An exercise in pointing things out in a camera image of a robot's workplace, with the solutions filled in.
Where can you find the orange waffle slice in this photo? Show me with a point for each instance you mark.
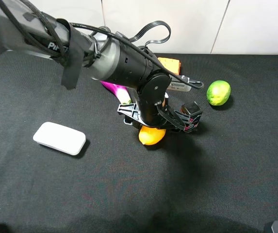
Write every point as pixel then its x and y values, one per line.
pixel 172 65

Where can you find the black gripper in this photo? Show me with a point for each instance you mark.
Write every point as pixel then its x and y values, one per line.
pixel 148 109

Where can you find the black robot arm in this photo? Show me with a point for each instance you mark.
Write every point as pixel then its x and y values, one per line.
pixel 108 56

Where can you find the purple eggplant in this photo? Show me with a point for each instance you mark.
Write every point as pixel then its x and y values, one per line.
pixel 120 92

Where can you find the green lime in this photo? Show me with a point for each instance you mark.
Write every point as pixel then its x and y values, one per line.
pixel 218 93

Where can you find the black red tin box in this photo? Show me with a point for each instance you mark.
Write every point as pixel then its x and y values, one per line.
pixel 194 113

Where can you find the black table cloth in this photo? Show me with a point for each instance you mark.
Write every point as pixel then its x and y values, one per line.
pixel 220 178

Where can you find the yellow orange mango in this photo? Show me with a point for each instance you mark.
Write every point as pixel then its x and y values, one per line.
pixel 150 136

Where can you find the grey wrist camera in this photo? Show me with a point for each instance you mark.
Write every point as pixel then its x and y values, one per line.
pixel 177 85

